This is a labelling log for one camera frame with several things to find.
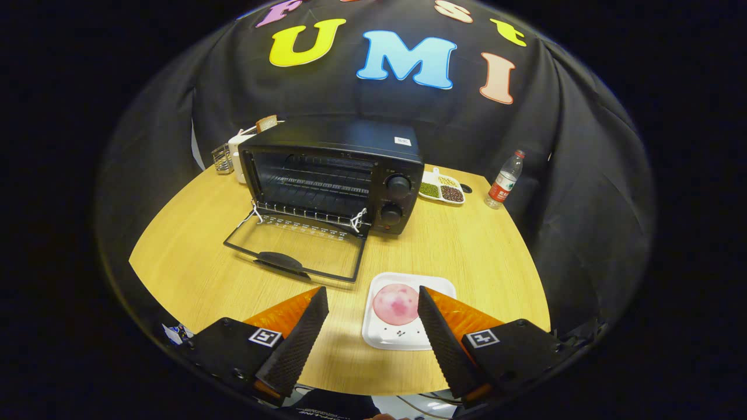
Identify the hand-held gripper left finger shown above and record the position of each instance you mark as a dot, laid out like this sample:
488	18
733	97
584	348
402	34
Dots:
297	350

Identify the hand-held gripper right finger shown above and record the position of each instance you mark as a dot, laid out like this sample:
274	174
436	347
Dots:
446	350

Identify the white food tray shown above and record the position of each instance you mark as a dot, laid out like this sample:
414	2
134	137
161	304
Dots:
391	338

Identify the pink ham slice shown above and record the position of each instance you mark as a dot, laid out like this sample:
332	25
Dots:
394	303

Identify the black toaster oven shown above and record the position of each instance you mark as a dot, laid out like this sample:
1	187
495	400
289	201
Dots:
338	140

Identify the white bread toaster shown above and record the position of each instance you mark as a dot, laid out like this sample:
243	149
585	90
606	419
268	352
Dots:
236	157

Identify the dark printed clothing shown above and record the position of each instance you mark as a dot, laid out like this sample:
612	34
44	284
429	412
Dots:
327	408

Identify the white divided bean dish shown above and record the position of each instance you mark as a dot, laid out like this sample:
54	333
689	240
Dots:
442	191

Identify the clear water bottle red label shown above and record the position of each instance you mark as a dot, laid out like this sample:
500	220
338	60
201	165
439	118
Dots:
503	184

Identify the brown bread slice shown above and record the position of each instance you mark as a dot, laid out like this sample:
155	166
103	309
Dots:
266	123

